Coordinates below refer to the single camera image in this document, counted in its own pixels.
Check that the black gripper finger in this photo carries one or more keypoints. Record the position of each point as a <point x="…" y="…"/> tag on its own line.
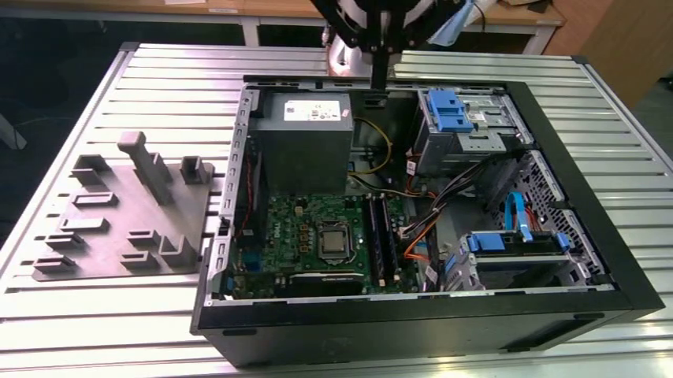
<point x="410" y="31"/>
<point x="350" y="33"/>

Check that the blue RAM stick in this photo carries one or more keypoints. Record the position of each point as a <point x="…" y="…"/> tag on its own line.
<point x="375" y="236"/>

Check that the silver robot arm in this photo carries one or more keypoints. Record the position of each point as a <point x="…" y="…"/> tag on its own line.
<point x="347" y="63"/>

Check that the blue plastic drive latch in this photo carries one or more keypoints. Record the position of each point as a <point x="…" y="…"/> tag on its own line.
<point x="446" y="114"/>

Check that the silver metal drive cage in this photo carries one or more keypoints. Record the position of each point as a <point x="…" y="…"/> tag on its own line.
<point x="483" y="141"/>

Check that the grey power supply unit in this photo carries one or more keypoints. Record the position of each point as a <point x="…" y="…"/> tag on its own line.
<point x="299" y="157"/>

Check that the brown wooden cabinet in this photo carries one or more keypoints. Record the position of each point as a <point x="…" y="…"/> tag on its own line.
<point x="619" y="39"/>

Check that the wooden workbench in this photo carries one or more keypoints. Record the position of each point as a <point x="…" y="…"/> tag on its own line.
<point x="131" y="12"/>

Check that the silver CPU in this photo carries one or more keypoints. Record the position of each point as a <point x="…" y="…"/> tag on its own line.
<point x="334" y="241"/>

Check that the green motherboard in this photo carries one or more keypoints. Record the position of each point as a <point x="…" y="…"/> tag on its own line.
<point x="286" y="236"/>

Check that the hard disk in blue carrier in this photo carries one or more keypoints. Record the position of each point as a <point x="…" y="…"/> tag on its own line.
<point x="525" y="246"/>

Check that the grey parts rack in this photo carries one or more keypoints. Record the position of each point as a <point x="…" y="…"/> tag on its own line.
<point x="131" y="208"/>

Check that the grey metal disk bay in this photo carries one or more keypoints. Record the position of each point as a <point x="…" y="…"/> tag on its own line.
<point x="521" y="258"/>

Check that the black graphics card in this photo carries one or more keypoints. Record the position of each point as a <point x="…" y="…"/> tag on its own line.
<point x="326" y="281"/>

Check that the grey metal leg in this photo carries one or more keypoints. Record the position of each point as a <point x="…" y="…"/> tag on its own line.
<point x="11" y="134"/>

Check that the black PC case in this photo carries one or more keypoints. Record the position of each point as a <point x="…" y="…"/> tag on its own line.
<point x="367" y="334"/>

